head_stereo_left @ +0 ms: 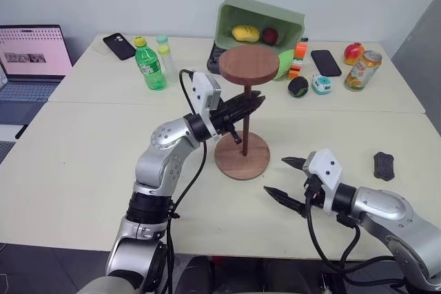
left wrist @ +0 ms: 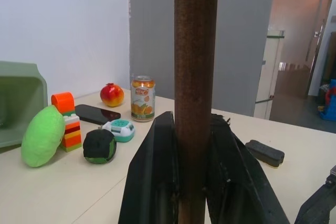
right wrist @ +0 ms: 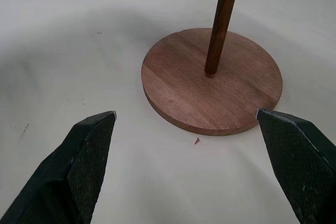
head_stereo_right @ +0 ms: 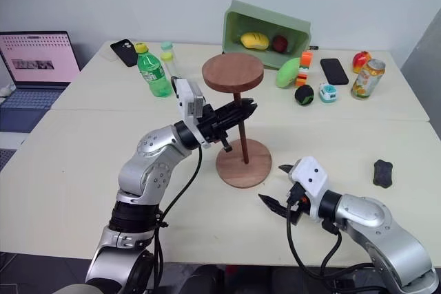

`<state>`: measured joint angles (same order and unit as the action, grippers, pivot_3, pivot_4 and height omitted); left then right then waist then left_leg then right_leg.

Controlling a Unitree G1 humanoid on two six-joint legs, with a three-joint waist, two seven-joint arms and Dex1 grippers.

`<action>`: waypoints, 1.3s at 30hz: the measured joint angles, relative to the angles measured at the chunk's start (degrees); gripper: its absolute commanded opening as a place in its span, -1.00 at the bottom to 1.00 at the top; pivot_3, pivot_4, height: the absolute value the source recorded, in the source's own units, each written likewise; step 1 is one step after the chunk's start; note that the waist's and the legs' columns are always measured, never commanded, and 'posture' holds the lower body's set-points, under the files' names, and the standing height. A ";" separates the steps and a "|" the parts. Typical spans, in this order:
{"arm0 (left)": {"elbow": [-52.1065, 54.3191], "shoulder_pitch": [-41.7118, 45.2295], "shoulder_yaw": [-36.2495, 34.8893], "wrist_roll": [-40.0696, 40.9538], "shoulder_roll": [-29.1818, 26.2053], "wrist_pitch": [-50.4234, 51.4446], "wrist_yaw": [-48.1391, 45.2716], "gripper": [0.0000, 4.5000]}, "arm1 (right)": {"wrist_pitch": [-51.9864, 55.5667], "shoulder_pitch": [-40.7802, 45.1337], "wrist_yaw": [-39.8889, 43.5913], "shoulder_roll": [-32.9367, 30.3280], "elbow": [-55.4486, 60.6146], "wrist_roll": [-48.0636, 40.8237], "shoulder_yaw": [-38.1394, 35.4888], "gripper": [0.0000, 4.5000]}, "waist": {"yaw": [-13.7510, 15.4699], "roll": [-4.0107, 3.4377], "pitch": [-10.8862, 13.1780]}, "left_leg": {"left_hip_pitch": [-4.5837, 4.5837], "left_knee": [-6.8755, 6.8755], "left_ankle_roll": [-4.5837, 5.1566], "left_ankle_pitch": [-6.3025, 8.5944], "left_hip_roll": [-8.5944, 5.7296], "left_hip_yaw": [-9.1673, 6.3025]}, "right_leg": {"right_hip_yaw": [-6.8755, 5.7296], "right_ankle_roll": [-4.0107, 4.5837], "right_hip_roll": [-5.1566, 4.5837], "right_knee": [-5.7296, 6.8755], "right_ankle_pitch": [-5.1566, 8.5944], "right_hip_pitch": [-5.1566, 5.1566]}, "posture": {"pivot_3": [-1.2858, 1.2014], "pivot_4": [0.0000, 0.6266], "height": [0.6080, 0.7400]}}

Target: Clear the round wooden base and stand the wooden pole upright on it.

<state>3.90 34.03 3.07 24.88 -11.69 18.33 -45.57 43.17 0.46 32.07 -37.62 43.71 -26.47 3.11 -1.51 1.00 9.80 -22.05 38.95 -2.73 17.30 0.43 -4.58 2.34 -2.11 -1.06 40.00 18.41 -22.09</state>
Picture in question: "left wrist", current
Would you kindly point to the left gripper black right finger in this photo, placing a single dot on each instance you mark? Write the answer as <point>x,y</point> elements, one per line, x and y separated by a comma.
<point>236,182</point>

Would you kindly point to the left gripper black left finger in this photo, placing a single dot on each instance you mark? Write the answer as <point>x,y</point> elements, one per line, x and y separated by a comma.
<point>149,171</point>

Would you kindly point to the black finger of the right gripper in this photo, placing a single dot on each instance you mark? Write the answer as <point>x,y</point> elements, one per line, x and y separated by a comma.
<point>317,203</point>

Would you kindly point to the brown wooden pole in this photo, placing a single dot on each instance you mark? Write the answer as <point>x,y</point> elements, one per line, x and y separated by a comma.
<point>195,51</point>

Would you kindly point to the black whiteboard eraser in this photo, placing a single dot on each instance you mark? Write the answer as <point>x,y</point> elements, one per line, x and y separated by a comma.
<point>265,153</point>

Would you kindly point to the teal white small timer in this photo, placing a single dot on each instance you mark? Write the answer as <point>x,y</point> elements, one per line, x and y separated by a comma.
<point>120,129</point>

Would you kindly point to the dark green black ball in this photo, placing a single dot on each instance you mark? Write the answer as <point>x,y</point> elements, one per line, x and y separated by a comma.
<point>99,146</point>

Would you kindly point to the orange juice can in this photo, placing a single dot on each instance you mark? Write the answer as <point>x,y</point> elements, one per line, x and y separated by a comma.
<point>142,100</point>

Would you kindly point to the black smartphone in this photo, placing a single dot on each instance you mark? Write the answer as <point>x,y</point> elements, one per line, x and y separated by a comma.
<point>97,113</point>

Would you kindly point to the red yellow pomegranate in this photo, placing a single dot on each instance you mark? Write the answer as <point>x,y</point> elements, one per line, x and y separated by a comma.
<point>112,95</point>

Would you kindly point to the colourful toy brick stack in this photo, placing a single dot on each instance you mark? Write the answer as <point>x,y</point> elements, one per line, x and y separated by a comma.
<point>72,136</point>

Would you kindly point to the blue red background clutter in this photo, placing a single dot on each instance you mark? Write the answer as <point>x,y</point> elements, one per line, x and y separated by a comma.
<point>328,103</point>

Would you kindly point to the orange arched plastic piece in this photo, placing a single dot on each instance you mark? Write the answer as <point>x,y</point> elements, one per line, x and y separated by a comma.
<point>64,102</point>

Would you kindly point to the glass door panel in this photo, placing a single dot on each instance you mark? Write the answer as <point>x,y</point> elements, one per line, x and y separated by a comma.
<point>270,77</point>

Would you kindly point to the light green plush fruit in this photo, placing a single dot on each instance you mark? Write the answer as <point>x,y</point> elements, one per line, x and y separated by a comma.
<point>42,137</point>

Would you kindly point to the grey partition panel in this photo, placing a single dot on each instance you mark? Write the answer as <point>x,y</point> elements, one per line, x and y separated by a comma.
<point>152,30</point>

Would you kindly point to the green plastic bin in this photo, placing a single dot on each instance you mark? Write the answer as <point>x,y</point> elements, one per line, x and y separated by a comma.
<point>15,98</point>

